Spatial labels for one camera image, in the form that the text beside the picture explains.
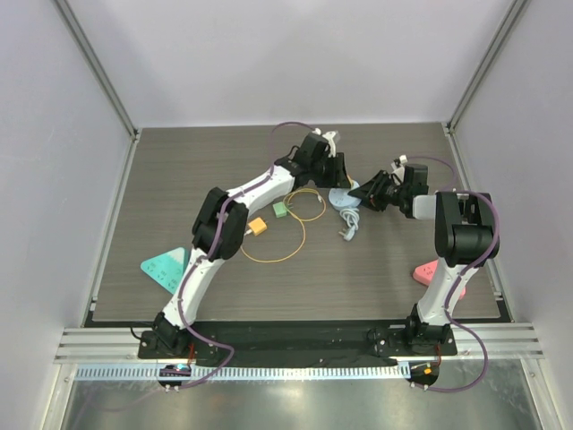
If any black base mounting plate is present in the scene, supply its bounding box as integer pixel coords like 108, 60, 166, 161
138, 316, 458, 359

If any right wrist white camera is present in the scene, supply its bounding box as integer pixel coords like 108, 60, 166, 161
390, 154, 408, 181

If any pink triangular power socket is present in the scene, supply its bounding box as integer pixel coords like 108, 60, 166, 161
412, 260, 438, 287

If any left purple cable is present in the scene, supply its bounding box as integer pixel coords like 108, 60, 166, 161
176, 123, 321, 389

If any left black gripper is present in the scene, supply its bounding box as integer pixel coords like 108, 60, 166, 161
309, 152, 350, 188

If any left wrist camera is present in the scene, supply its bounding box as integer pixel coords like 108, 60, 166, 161
312, 127, 340, 158

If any yellow connector block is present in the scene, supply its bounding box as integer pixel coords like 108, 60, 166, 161
244, 217, 268, 236

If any yellow thin cable loop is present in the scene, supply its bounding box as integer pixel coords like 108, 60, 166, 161
241, 189, 327, 264

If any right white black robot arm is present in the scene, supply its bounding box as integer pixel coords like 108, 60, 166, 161
349, 159, 500, 357

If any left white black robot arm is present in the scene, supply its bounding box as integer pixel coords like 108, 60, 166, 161
141, 129, 351, 358

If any green cube plug adapter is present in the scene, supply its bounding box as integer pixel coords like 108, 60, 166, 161
272, 202, 293, 219

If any aluminium frame rail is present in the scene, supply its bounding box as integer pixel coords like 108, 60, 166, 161
55, 328, 141, 364

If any light blue cable holder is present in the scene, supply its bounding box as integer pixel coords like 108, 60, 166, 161
329, 181, 361, 242

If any teal triangular power socket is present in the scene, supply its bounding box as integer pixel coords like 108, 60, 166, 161
140, 247, 189, 295

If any slotted cable duct strip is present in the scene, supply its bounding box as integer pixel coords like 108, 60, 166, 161
75, 362, 411, 383

